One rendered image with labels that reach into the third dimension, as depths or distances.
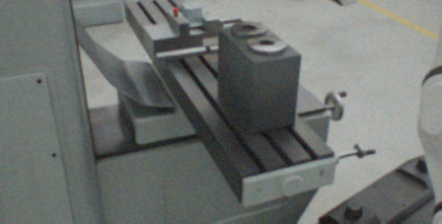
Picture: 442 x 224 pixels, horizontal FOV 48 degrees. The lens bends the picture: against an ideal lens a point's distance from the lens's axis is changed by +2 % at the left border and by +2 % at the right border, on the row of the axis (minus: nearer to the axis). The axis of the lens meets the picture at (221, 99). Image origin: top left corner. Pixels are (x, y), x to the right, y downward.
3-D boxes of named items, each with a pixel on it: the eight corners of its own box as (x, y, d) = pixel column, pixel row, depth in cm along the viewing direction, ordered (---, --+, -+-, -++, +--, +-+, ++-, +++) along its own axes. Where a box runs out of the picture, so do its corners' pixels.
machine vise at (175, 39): (241, 30, 172) (242, 0, 166) (258, 46, 160) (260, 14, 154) (143, 43, 160) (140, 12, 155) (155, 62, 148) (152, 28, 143)
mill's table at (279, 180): (178, 11, 211) (177, -7, 207) (337, 186, 111) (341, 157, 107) (124, 17, 204) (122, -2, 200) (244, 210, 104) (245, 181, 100)
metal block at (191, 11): (196, 19, 158) (195, 1, 155) (202, 25, 153) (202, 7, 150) (181, 21, 157) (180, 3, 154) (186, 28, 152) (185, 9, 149)
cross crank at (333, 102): (332, 110, 195) (336, 84, 189) (350, 124, 185) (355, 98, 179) (297, 117, 189) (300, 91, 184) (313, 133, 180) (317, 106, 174)
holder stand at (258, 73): (257, 84, 136) (260, 16, 127) (295, 124, 119) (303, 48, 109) (217, 92, 133) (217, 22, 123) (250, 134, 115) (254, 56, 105)
